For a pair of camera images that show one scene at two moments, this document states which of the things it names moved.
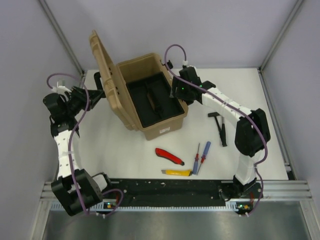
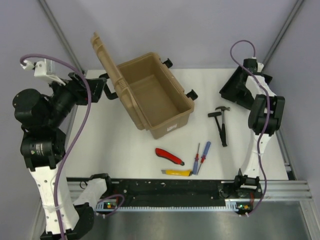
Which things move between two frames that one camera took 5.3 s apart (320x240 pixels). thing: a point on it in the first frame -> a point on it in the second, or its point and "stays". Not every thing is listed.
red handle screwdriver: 196,163 stays
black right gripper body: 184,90 -> 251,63
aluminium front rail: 273,190 stays
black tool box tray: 150,95 -> 236,90
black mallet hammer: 219,128 stays
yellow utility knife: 177,172 stays
